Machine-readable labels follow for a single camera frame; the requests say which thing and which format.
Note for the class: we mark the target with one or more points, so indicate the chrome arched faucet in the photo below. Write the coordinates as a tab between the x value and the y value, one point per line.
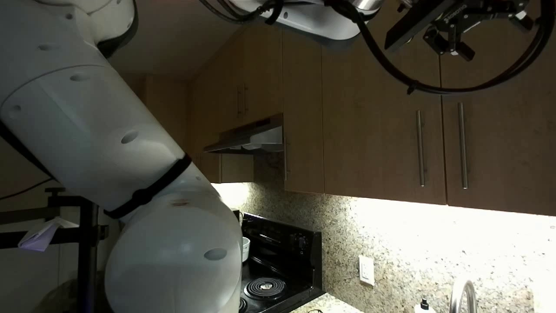
453	297

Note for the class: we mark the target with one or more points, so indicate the round stove burner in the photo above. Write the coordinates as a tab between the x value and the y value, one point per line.
264	287

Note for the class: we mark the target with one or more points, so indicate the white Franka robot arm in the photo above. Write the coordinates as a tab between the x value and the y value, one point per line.
87	115

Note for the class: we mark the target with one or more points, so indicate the wooden upper cabinets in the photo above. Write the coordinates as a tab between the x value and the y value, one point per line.
405	85

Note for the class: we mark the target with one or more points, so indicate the stainless steel range hood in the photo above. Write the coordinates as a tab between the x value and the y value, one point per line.
254	139

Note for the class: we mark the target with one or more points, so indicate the wooden cabinet door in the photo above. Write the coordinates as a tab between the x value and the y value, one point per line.
302	115
219	97
509	144
375	144
262	75

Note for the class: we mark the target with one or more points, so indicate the white wall outlet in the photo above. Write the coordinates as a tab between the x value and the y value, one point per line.
367	269

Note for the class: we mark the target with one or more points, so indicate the black camera stand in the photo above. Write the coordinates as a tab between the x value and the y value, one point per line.
87	261

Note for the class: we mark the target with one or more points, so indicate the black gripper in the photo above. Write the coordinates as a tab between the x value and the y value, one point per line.
469	17

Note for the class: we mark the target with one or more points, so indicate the white paper piece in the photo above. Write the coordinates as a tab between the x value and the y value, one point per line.
40	236

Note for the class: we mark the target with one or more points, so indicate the black stove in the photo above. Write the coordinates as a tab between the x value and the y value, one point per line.
300	261

